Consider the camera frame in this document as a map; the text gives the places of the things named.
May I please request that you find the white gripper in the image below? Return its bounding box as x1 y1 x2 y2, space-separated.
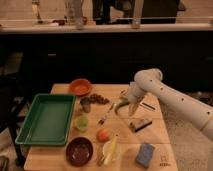
127 82 146 116

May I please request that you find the green pepper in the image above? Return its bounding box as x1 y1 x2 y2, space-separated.
114 100 130 114

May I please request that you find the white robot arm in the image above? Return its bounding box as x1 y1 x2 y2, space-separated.
127 68 213 141

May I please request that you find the orange red bowl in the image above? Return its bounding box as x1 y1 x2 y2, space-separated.
69 79 92 96

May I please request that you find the dark maroon bowl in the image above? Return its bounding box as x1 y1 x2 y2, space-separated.
66 137 93 167

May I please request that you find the small fork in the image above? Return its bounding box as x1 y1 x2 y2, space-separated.
98 103 115 125

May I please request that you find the brown grape cluster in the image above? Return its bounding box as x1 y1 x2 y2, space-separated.
89 94 109 105

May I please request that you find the yellow banana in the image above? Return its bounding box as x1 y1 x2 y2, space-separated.
104 135 118 165

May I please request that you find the orange fruit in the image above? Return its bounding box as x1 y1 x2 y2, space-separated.
96 128 110 142

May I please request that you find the small white plate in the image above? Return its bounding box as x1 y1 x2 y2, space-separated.
102 141 121 161

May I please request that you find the metal cup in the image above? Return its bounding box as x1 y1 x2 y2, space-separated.
80 97 91 113

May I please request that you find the blue sponge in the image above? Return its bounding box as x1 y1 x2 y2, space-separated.
136 143 155 168

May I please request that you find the small green cup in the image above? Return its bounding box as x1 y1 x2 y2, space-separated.
75 116 88 132

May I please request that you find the green plastic tray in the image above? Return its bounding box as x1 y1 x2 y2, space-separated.
15 94 76 146

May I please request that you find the black chair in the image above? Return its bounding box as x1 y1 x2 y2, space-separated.
0 76 27 166

